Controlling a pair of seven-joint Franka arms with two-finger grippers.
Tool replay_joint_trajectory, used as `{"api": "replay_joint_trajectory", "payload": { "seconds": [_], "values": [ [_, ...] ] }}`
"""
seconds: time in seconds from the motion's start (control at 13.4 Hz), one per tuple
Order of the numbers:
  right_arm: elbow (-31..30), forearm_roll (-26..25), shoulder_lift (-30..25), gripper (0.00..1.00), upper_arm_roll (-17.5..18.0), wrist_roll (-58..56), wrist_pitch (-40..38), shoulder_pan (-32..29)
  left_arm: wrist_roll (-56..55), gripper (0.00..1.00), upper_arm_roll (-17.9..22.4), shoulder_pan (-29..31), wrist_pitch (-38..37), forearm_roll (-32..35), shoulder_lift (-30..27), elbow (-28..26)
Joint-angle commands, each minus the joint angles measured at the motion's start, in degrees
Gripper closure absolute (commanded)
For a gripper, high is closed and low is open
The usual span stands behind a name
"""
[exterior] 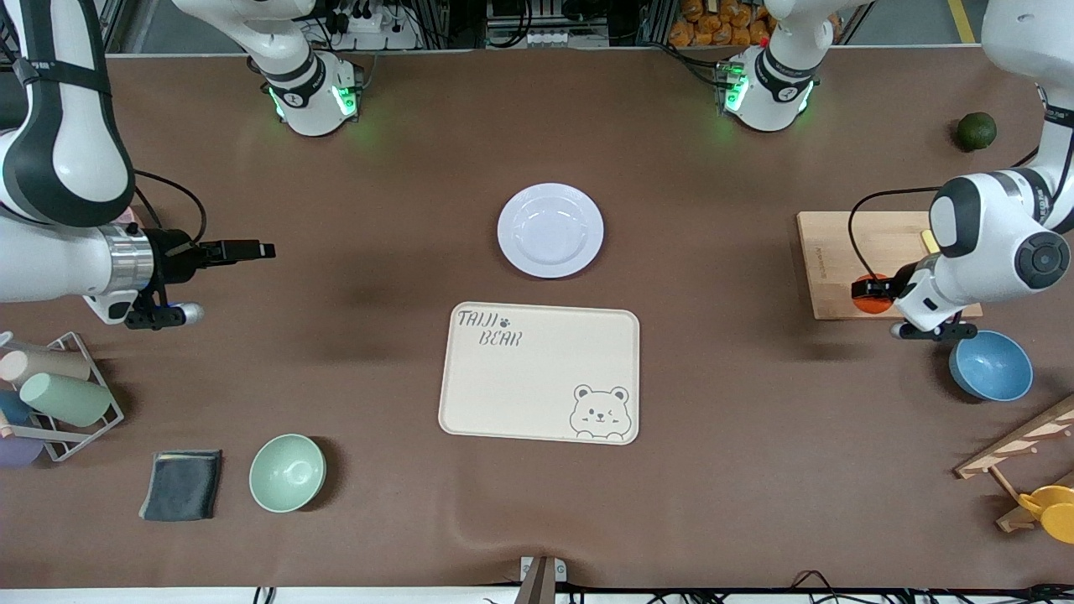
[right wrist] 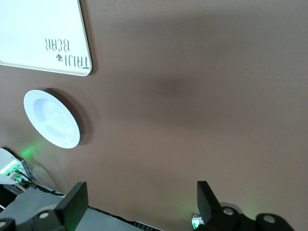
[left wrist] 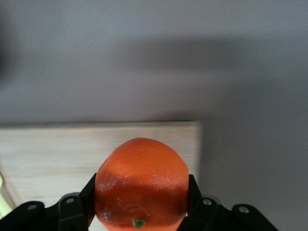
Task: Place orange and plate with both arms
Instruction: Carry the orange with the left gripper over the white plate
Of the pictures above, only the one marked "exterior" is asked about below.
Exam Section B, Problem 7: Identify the orange mandarin fruit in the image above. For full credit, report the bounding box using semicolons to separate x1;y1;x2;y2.
853;273;896;315

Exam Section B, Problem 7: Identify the white round plate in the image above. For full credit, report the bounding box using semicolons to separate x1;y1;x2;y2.
497;183;605;279

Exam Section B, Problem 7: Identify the wooden cutting board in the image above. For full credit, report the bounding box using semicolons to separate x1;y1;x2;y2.
796;211;983;320

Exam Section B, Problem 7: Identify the blue bowl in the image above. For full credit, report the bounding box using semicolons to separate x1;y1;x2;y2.
949;330;1035;403

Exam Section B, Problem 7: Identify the beige cup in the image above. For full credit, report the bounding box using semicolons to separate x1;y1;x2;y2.
0;348;91;387

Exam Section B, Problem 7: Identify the dark green round fruit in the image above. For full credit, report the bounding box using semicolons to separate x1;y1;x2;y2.
958;112;998;152

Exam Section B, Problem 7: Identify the light green cup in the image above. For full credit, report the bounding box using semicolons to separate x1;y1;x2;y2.
19;372;112;428

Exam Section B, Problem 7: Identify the wooden drying rack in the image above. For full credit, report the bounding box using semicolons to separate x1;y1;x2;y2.
954;394;1074;534

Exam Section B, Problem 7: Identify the light green bowl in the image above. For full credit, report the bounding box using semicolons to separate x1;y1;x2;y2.
248;433;326;513

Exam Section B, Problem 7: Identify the dark grey folded cloth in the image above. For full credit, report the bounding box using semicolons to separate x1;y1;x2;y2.
138;450;224;523

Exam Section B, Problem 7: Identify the purple cup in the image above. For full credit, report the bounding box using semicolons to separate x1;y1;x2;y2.
0;435;44;468

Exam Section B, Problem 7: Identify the white power strip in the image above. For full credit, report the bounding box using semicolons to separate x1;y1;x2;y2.
331;0;420;51

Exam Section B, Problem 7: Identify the brown table mat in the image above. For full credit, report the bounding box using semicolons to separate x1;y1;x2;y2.
0;46;1074;590

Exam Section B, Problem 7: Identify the yellow mug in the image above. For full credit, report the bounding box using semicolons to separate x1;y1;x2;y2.
1018;485;1074;544

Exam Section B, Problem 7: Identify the bag of orange buns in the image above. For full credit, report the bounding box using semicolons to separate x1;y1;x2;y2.
669;0;777;49

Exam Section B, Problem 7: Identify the cream tray with bear print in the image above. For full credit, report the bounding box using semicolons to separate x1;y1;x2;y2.
438;301;640;445

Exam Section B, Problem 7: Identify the grey wire cup rack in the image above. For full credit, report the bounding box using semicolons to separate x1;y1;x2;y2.
0;331;125;463

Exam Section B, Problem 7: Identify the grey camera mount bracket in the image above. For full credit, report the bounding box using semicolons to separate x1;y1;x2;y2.
514;555;567;604

